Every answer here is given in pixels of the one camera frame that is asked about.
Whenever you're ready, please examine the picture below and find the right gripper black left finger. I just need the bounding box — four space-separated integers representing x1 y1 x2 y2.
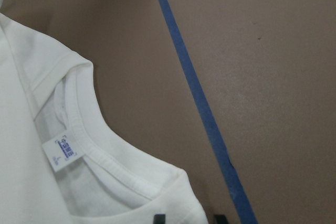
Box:
153 211 166 224

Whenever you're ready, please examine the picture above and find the white long-sleeve printed shirt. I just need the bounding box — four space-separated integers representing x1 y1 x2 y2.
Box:
1 13 208 223

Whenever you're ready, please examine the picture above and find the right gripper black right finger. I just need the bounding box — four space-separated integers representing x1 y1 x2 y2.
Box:
213 210 228 224

